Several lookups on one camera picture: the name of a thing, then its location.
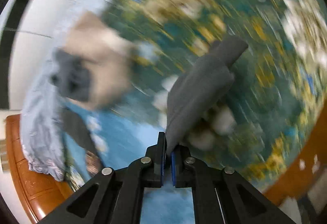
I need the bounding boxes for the slate grey shirt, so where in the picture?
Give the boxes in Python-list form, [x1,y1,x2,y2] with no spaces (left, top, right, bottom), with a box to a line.
[50,49,91,102]

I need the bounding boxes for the blue floral bed blanket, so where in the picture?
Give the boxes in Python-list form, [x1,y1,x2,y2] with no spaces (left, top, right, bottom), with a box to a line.
[61,0,327,224]

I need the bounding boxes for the light blue floral duvet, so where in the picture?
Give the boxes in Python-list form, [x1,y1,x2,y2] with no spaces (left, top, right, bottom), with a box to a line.
[19,0,144,183]

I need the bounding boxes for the white wardrobe with black stripe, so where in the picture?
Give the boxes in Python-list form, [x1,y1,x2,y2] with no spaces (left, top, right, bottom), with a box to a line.
[1,0,72,111]

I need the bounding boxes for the beige fleece garment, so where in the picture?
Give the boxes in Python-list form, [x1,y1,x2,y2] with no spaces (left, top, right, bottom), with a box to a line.
[63,11,134,110]

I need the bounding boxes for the wooden bed frame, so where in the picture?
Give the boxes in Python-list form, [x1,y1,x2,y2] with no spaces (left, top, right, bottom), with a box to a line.
[5,115,73,223]

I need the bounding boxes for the dark grey sweatpants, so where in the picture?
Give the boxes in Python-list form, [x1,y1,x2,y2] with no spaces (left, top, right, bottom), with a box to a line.
[165,35,248,155]

